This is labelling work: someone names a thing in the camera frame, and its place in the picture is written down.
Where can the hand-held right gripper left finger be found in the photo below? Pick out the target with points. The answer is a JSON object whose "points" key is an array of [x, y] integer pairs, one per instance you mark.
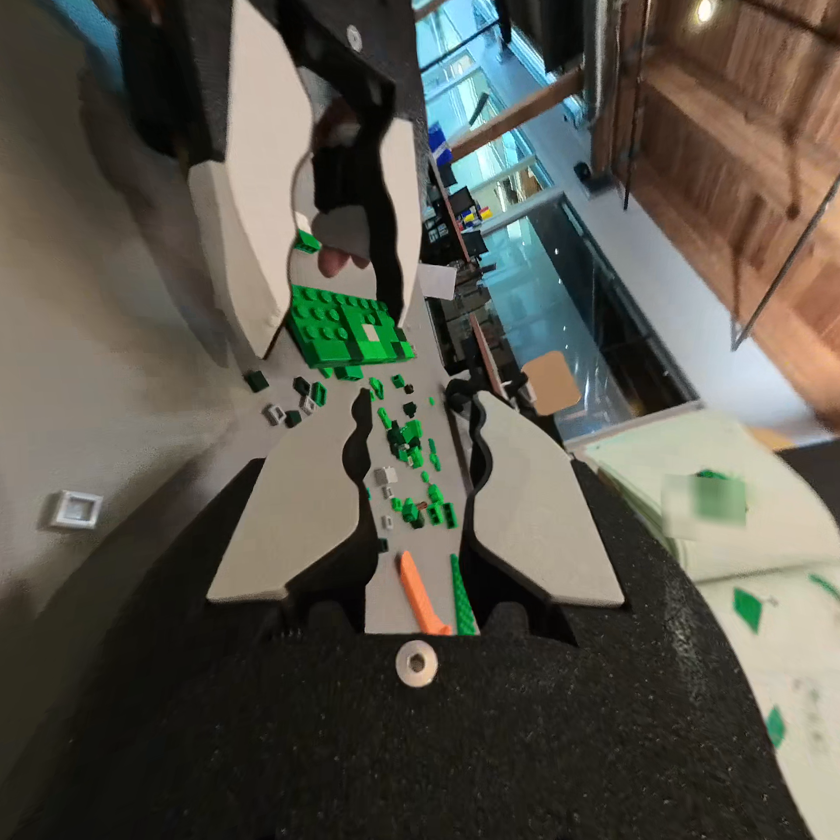
{"points": [[295, 512]]}

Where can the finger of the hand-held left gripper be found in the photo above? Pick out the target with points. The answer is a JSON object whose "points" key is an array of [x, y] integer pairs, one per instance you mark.
{"points": [[256, 164], [407, 216]]}

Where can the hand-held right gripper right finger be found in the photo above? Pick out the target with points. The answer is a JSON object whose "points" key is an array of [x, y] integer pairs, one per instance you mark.
{"points": [[544, 518]]}

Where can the green lego baseplate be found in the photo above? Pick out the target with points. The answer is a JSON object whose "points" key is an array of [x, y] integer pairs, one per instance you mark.
{"points": [[328, 321]]}

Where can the pile of small lego pieces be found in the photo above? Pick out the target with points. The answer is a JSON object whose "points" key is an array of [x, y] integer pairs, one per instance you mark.
{"points": [[410, 433]]}

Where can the small green lego brick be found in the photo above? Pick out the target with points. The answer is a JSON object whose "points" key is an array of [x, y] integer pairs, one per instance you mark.
{"points": [[307, 243]]}

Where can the light grey lego brick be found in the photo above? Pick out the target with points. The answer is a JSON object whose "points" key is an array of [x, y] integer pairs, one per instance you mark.
{"points": [[386, 476]]}

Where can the narrow green lego plate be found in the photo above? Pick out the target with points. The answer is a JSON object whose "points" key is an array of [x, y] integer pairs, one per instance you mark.
{"points": [[463, 597]]}

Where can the person's left hand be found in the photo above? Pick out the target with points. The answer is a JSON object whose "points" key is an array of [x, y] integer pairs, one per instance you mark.
{"points": [[334, 262]]}

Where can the white paper sheet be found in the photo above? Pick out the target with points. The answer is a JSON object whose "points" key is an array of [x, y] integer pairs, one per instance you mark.
{"points": [[438, 282]]}

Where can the tan board stand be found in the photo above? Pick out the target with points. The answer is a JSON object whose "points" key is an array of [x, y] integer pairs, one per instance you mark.
{"points": [[551, 384]]}

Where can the orange brick separator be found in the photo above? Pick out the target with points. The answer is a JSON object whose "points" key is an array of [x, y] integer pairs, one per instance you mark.
{"points": [[417, 590]]}

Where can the wooden pillar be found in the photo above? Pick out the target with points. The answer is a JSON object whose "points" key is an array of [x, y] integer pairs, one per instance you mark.
{"points": [[518, 111]]}

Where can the open instruction booklet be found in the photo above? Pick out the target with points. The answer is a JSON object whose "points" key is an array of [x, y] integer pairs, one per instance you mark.
{"points": [[774, 656]]}

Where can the black flat panel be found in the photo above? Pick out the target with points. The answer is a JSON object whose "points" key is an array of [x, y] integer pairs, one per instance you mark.
{"points": [[814, 466]]}

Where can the black metal rod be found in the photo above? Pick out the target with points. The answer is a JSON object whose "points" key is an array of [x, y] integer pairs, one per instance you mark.
{"points": [[787, 262]]}

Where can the round ceiling light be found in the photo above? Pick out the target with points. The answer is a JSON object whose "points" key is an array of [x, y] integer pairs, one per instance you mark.
{"points": [[705, 10]]}

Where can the black wall speaker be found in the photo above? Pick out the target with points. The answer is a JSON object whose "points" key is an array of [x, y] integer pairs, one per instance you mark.
{"points": [[590, 177]]}

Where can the small white square frame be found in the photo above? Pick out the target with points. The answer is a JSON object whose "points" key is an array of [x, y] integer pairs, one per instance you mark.
{"points": [[75, 510]]}

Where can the silver spiral duct pipe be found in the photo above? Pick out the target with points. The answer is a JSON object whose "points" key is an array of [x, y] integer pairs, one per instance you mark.
{"points": [[597, 59]]}

